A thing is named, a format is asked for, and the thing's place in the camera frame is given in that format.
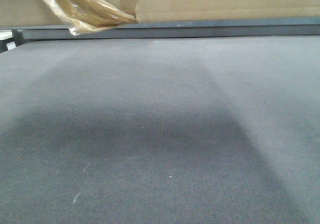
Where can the brown cardboard carton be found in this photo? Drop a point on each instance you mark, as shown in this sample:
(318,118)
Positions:
(96,14)

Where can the dark conveyor side frame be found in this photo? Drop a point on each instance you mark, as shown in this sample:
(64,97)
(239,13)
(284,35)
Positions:
(287,26)

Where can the dark grey conveyor belt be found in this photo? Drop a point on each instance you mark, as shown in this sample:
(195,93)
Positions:
(161,131)

